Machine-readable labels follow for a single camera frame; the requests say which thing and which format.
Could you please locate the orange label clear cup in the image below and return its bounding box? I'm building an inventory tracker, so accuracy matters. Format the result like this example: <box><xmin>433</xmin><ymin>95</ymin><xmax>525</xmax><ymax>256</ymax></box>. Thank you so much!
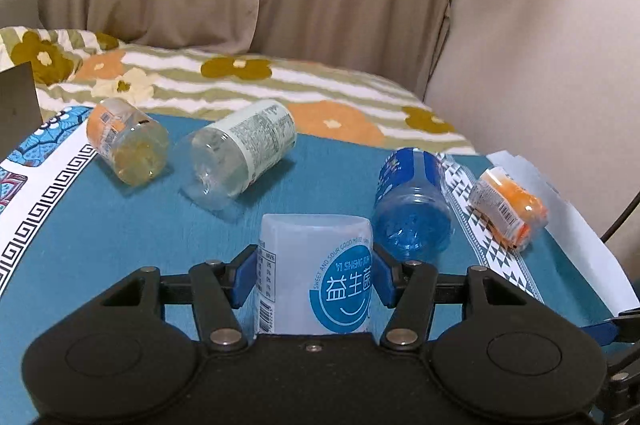
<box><xmin>87</xmin><ymin>98</ymin><xmax>169</xmax><ymax>188</ymax></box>

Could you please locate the white paper sheet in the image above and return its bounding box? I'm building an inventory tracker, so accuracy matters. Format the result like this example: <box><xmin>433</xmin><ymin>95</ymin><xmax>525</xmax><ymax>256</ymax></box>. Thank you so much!
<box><xmin>487</xmin><ymin>150</ymin><xmax>639</xmax><ymax>315</ymax></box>

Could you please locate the grey headboard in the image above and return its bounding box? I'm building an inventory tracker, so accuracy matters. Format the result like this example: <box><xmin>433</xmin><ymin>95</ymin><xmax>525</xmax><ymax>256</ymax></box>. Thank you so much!
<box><xmin>0</xmin><ymin>0</ymin><xmax>43</xmax><ymax>29</ymax></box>

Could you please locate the orange wrapped clear cup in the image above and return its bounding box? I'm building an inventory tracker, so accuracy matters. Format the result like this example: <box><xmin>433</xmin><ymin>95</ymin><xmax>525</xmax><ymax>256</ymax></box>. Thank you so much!
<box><xmin>469</xmin><ymin>166</ymin><xmax>548</xmax><ymax>252</ymax></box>

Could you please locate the floral striped quilt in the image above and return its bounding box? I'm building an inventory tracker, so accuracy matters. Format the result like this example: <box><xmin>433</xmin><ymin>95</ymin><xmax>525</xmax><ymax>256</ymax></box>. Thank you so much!
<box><xmin>1</xmin><ymin>26</ymin><xmax>475</xmax><ymax>154</ymax></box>

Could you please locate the blue patterned mat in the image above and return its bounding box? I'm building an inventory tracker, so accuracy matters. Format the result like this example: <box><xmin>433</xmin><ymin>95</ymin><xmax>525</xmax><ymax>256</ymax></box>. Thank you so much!
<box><xmin>1</xmin><ymin>130</ymin><xmax>610</xmax><ymax>424</ymax></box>

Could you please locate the blue plastic cup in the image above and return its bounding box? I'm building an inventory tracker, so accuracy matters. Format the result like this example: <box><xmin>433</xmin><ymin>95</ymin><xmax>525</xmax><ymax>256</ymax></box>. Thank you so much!
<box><xmin>371</xmin><ymin>148</ymin><xmax>454</xmax><ymax>263</ymax></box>

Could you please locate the translucent white cup blue logo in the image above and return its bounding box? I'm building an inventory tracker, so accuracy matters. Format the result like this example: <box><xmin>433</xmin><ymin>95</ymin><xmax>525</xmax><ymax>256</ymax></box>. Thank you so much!
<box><xmin>254</xmin><ymin>214</ymin><xmax>372</xmax><ymax>335</ymax></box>

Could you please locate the white green label clear cup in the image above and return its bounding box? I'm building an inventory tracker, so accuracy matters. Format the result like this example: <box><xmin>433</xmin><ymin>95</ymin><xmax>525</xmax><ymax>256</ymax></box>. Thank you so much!
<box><xmin>174</xmin><ymin>99</ymin><xmax>297</xmax><ymax>212</ymax></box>

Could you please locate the black cable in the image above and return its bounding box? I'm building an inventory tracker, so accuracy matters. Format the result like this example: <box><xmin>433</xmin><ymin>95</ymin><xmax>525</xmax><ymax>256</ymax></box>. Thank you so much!
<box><xmin>598</xmin><ymin>189</ymin><xmax>640</xmax><ymax>243</ymax></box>

